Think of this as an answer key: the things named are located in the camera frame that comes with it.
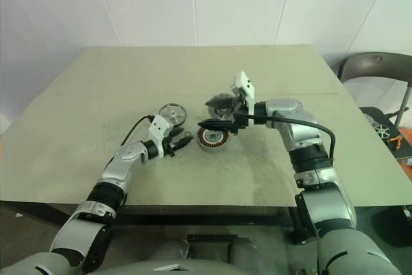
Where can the black folding chair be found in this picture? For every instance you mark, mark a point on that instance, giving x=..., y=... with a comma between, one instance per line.
x=373, y=62

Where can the silver spoked rotor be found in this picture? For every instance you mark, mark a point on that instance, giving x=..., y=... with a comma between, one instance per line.
x=172, y=114

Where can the small silver spoked wheel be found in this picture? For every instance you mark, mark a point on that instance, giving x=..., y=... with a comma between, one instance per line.
x=382, y=129

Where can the grey motor lid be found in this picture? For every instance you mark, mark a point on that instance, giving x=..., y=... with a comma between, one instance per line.
x=220, y=114

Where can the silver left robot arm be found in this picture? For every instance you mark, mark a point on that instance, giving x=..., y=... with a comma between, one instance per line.
x=112, y=172

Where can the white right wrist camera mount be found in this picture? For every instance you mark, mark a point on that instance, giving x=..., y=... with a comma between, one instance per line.
x=246, y=83

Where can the grey robot torso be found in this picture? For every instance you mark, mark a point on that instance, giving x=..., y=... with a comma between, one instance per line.
x=209, y=265

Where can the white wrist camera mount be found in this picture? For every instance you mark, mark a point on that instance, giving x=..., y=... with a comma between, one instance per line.
x=246, y=83
x=159, y=128

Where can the black floor bin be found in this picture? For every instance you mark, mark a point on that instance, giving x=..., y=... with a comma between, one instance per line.
x=386, y=226

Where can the black table frame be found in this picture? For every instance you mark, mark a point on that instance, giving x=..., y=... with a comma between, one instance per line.
x=193, y=218

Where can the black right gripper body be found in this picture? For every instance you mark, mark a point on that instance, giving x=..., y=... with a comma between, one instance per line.
x=240, y=122

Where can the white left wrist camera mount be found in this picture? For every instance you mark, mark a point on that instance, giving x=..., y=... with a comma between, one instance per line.
x=159, y=128

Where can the motor housing with copper coils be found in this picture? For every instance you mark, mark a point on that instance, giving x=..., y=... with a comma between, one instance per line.
x=212, y=141

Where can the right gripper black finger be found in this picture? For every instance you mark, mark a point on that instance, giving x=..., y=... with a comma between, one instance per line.
x=215, y=124
x=222, y=100

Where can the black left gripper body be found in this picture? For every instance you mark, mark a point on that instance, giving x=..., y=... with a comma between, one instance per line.
x=169, y=146

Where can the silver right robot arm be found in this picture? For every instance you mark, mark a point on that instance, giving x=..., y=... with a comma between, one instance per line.
x=299, y=130

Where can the orange object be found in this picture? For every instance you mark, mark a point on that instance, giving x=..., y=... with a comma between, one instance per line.
x=406, y=135

